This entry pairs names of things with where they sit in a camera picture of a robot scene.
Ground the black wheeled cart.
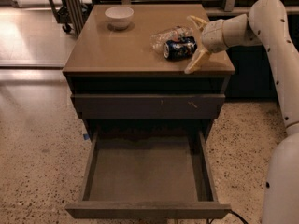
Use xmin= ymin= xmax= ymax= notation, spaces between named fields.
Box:
xmin=49 ymin=0 xmax=72 ymax=34

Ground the blue tape piece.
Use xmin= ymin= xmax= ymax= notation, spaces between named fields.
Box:
xmin=83 ymin=133 xmax=90 ymax=140

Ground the closed top drawer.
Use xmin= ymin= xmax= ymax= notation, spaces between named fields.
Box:
xmin=71 ymin=94 xmax=224 ymax=119

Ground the brown drawer cabinet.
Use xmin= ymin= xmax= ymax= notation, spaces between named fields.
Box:
xmin=63 ymin=4 xmax=235 ymax=134

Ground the blue pepsi can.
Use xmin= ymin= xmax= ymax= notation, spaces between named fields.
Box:
xmin=163 ymin=36 xmax=197 ymax=60

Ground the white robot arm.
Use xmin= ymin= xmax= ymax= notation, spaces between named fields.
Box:
xmin=185 ymin=0 xmax=299 ymax=224

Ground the clear plastic water bottle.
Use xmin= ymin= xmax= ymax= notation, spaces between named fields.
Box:
xmin=149 ymin=26 xmax=193 ymax=53

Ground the white ceramic bowl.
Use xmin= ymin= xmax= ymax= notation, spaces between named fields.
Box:
xmin=105 ymin=6 xmax=134 ymax=30

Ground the black cable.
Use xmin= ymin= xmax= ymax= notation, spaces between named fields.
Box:
xmin=206 ymin=210 xmax=249 ymax=224

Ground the metal frame post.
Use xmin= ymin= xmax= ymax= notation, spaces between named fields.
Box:
xmin=62 ymin=0 xmax=84 ymax=37

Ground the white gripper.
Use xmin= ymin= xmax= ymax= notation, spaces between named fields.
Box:
xmin=184 ymin=15 xmax=228 ymax=74

